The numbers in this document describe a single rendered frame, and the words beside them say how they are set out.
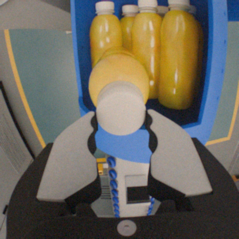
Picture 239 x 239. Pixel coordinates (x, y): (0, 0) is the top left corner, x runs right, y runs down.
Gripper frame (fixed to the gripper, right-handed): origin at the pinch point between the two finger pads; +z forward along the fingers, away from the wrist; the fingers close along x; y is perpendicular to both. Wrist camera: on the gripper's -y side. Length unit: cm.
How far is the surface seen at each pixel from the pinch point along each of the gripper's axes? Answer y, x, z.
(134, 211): 91, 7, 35
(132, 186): 50, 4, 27
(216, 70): -2.5, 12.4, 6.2
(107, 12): -11.5, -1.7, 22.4
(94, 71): -2.3, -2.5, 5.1
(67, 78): 28, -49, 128
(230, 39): -17, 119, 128
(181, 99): 4.4, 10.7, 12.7
